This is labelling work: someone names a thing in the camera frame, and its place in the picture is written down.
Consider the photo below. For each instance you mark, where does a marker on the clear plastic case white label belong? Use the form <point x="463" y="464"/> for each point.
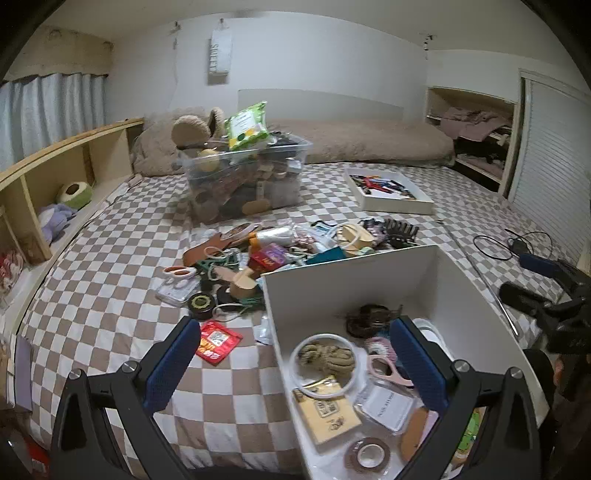
<point x="385" y="408"/>

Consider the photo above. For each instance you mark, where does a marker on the green snack packet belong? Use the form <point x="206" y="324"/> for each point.
<point x="247" y="124"/>

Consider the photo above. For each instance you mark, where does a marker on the black round tin yellow pattern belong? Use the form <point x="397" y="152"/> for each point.
<point x="201" y="304"/>

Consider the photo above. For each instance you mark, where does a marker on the clear plastic storage bin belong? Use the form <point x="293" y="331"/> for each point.
<point x="244" y="184"/>

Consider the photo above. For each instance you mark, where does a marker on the large white cardboard box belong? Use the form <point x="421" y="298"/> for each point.
<point x="351" y="286"/>

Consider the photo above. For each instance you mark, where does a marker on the pink scissors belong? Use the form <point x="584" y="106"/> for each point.
<point x="392" y="374"/>

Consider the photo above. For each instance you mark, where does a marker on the checkered bed sheet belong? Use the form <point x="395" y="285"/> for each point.
<point x="115" y="300"/>

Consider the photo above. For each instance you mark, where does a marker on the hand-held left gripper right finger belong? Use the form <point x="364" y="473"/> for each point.
<point x="418" y="369"/>

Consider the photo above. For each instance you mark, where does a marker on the patterned round sticker roll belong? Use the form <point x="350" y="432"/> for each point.
<point x="242" y="230"/>

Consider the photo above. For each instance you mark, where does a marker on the dark crochet scrunchie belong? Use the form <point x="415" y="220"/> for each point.
<point x="376" y="230"/>

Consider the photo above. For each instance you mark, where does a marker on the avocado plush toy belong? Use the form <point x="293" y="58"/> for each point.
<point x="74" y="194"/>

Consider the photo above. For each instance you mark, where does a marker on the grey curtain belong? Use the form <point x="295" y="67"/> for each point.
<point x="46" y="115"/>

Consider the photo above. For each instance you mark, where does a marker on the pile of clothes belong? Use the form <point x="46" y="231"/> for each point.
<point x="475" y="124"/>

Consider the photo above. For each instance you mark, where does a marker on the beige fluffy pillow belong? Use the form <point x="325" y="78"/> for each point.
<point x="369" y="143"/>

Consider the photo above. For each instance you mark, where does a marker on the brown fuzzy slippers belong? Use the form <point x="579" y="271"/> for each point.
<point x="191" y="131"/>

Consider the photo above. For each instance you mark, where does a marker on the yellow ball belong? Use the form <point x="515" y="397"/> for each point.
<point x="207" y="161"/>

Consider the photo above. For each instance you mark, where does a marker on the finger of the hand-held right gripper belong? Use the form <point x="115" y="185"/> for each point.
<point x="538" y="265"/>
<point x="521" y="295"/>

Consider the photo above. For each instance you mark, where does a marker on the purple plush toy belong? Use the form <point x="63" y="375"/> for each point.
<point x="55" y="219"/>

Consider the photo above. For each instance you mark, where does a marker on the green plastic clip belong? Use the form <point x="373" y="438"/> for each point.
<point x="212" y="268"/>

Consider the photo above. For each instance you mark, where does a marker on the clear display box red figurines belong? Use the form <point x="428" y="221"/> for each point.
<point x="11" y="272"/>

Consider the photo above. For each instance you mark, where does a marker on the beige printed valance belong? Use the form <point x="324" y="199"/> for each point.
<point x="60" y="50"/>

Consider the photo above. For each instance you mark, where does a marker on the white louvred door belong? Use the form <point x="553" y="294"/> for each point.
<point x="549" y="161"/>

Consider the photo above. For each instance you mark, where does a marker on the plain black round tin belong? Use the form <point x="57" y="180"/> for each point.
<point x="226" y="295"/>

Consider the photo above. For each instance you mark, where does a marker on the lilac book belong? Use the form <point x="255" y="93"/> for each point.
<point x="23" y="369"/>

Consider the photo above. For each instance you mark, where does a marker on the green frog coaster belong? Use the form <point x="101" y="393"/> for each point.
<point x="468" y="438"/>

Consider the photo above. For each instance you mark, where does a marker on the red foil pack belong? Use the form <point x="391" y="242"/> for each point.
<point x="268" y="258"/>

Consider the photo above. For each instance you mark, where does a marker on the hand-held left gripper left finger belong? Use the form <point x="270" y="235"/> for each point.
<point x="171" y="364"/>

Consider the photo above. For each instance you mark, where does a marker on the pale wooden block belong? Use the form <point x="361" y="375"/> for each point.
<point x="242" y="286"/>

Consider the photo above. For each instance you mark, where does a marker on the white wall shelf niche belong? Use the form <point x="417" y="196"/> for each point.
<point x="431" y="106"/>

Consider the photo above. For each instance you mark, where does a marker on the wooden bedside shelf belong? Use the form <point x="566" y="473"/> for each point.
<point x="69" y="157"/>

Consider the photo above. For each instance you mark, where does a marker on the pile of colourful lighters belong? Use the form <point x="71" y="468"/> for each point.
<point x="383" y="184"/>

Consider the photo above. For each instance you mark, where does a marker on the red snack packet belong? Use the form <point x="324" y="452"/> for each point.
<point x="214" y="341"/>

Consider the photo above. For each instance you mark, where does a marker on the small white tray box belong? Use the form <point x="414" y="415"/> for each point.
<point x="392" y="204"/>

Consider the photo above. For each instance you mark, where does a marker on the brown tape roll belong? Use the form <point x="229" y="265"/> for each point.
<point x="353" y="464"/>

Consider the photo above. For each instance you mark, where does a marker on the hanging white pouch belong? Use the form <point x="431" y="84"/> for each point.
<point x="219" y="53"/>

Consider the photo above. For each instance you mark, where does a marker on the black hair claw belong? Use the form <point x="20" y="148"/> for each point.
<point x="401" y="230"/>

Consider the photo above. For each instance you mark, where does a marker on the silver tube with orange cap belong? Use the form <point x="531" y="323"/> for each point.
<point x="272" y="237"/>

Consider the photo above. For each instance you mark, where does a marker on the yellow card in clear sleeve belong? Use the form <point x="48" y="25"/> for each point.
<point x="328" y="413"/>

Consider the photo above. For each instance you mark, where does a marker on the brown leather piece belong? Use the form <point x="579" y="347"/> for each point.
<point x="205" y="251"/>

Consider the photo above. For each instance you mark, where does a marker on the dark brown hair claw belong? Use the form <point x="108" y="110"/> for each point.
<point x="369" y="318"/>

